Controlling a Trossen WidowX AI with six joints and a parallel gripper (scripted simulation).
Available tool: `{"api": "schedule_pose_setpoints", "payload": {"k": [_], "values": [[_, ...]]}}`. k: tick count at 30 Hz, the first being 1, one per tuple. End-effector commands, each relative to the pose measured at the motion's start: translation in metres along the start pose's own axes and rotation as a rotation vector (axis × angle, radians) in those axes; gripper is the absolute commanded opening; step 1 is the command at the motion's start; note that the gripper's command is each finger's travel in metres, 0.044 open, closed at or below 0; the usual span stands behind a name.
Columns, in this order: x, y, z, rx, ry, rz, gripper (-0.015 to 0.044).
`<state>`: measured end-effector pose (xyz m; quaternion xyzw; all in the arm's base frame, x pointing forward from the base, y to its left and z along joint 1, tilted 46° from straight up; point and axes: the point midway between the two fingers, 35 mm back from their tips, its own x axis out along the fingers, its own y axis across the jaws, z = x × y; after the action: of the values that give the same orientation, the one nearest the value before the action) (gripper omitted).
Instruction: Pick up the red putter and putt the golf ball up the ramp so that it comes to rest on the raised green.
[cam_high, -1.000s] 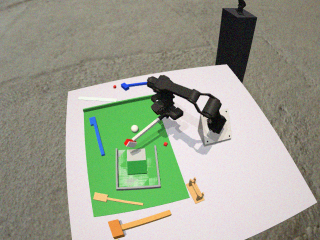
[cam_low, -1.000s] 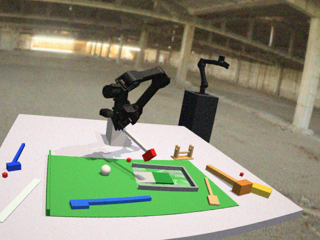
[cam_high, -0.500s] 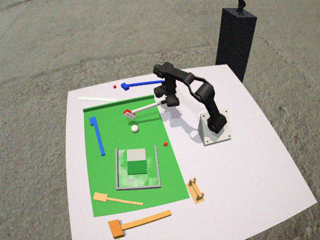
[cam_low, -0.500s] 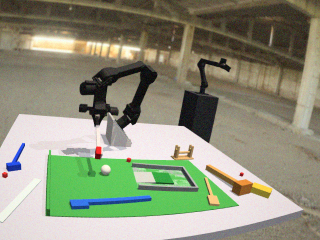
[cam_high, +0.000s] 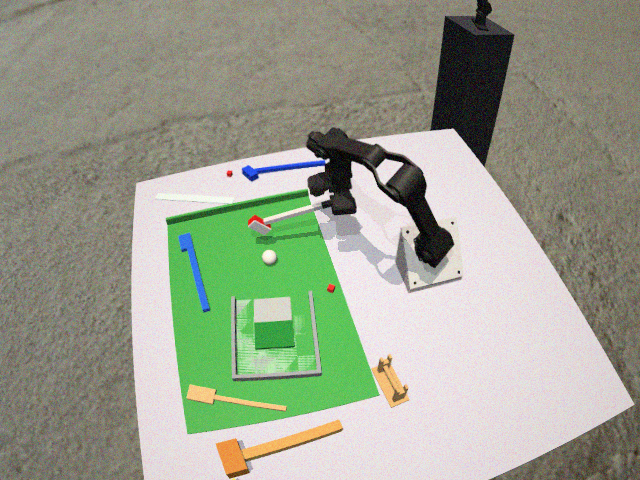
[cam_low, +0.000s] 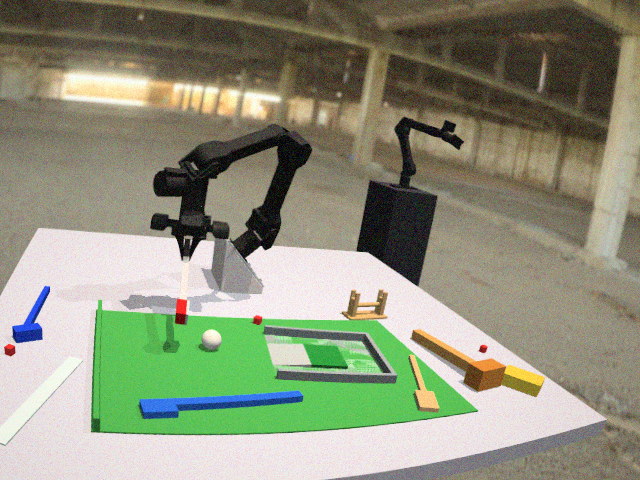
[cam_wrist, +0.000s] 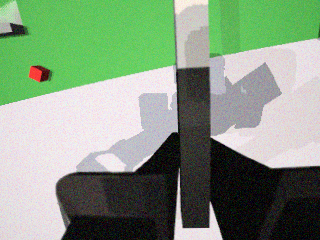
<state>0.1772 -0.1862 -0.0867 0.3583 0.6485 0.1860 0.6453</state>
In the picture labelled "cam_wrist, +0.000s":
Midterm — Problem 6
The green putting mat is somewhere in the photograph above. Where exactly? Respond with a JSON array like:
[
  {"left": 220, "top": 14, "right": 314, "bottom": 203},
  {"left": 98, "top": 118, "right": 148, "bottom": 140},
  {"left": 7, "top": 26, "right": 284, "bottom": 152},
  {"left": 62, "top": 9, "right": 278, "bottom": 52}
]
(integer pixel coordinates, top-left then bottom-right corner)
[{"left": 0, "top": 0, "right": 320, "bottom": 105}]

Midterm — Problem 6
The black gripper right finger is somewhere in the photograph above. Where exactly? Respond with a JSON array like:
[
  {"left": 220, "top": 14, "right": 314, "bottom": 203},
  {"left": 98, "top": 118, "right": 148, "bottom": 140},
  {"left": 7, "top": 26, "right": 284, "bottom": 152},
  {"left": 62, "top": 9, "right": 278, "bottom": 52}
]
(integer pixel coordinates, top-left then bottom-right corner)
[{"left": 210, "top": 137, "right": 320, "bottom": 240}]

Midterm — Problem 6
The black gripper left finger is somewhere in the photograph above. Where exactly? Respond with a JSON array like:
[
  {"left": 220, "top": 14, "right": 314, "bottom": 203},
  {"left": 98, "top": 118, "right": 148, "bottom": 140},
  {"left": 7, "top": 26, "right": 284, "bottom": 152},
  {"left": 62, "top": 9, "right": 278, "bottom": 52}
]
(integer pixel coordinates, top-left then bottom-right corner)
[{"left": 55, "top": 132, "right": 179, "bottom": 240}]

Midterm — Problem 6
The small red block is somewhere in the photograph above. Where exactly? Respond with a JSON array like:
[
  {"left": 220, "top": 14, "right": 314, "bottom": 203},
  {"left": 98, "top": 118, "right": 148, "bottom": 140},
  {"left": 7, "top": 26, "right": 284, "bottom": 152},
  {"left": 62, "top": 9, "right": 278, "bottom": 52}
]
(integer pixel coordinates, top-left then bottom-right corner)
[{"left": 29, "top": 66, "right": 50, "bottom": 83}]

